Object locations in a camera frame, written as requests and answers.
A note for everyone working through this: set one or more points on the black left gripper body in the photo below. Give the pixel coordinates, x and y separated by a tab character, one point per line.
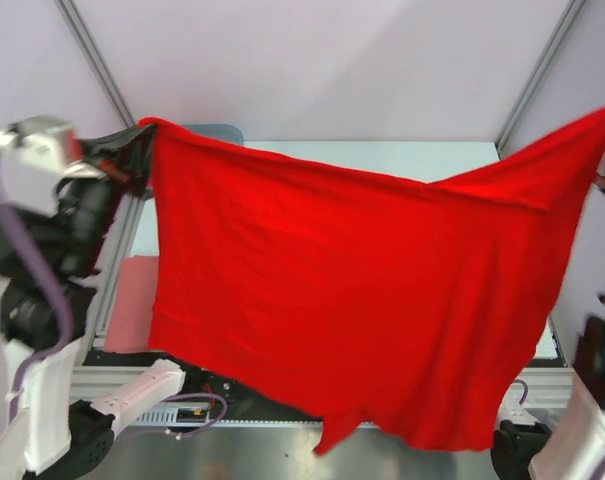
118	165

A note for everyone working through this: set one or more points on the red t-shirt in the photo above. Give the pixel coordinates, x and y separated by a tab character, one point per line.
356	296

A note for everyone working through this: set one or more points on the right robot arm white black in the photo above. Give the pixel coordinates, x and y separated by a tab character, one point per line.
525	448

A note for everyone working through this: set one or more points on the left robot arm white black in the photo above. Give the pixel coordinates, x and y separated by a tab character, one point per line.
43	310

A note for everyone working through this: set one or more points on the teal plastic basin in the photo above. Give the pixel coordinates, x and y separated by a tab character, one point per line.
222	132

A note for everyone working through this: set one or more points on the folded pink t-shirt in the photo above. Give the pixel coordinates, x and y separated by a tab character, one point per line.
130	323

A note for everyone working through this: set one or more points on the aluminium frame rail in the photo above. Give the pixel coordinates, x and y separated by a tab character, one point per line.
92	382

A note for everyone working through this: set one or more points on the white slotted cable duct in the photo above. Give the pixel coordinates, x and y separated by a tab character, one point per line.
195	416

